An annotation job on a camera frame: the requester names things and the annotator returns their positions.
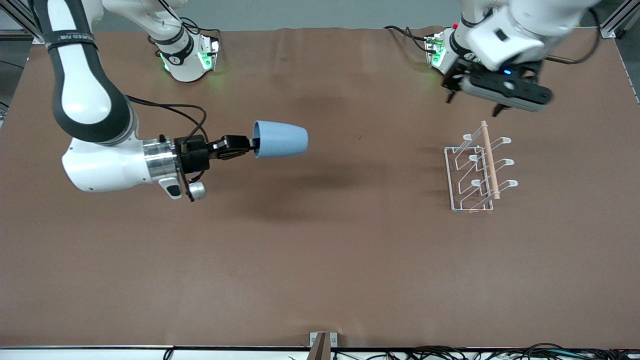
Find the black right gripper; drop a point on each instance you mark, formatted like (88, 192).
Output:
(195, 155)

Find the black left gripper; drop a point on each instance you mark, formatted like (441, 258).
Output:
(452, 82)

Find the light blue plastic cup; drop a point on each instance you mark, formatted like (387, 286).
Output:
(280, 140)

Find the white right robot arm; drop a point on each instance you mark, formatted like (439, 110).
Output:
(82, 100)

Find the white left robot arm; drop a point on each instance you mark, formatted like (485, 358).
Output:
(515, 35)

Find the brown table cover mat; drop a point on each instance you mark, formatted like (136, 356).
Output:
(300, 250)

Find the silver left base connector bracket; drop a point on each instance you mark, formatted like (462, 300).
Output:
(434, 50)

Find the silver base connector bracket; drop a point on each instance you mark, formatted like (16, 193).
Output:
(434, 50)
(212, 50)

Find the silver right base connector bracket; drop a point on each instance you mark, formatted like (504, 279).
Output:
(212, 50)

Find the aluminium frame extrusion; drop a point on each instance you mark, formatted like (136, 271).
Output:
(15, 12)
(611, 27)

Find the silver table edge bracket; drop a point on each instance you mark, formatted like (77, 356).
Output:
(333, 340)

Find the brown camera mount post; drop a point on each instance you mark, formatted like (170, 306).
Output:
(320, 347)

